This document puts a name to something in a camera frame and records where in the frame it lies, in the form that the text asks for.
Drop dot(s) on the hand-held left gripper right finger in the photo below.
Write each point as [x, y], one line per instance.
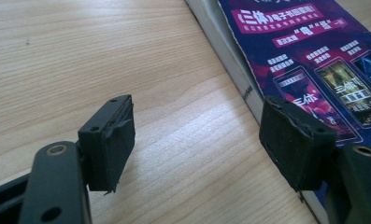
[293, 146]

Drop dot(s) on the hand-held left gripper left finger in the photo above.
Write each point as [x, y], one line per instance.
[111, 149]

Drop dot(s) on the purple cover paperback book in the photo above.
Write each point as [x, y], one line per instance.
[298, 46]

